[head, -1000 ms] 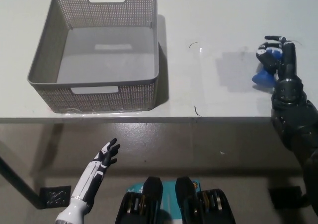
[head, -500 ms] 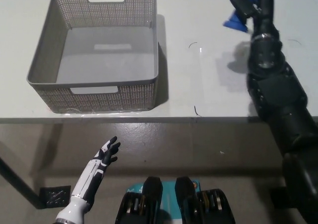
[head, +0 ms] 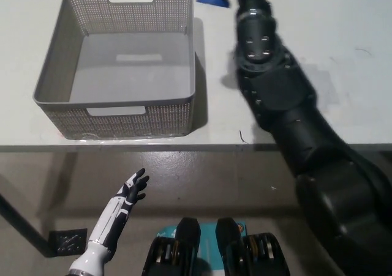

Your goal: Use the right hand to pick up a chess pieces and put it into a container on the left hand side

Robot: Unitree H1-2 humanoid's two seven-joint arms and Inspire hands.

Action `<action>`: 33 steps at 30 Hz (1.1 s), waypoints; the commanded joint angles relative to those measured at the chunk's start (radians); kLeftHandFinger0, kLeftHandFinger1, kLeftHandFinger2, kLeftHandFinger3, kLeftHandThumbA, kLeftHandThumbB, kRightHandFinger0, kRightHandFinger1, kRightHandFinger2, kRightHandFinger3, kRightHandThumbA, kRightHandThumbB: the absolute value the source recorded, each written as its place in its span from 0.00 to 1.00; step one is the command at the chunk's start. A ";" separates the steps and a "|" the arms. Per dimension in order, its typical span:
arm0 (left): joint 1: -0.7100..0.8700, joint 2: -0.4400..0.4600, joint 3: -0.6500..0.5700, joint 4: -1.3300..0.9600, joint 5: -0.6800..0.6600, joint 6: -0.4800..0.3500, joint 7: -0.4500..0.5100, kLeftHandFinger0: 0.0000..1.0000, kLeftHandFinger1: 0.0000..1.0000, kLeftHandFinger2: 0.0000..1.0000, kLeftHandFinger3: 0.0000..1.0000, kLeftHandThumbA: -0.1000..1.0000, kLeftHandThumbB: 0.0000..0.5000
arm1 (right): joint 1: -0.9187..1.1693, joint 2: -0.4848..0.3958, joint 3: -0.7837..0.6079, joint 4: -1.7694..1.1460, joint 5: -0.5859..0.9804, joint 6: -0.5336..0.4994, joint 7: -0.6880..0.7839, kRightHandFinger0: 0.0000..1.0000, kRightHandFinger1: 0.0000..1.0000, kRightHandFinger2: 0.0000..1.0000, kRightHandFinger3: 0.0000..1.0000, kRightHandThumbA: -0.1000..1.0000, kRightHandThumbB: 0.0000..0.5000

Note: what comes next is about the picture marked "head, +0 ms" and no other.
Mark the white and black left hand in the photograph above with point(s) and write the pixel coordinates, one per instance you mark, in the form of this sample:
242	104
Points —
110	221

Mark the black table foot plate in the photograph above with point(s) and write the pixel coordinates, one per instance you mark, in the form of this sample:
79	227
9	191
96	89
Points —
67	240

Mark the black metal table leg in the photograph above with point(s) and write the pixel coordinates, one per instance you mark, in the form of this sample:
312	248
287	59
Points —
24	224

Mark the grey perforated plastic basket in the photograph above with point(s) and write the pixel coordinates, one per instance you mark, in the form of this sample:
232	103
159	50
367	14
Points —
128	121

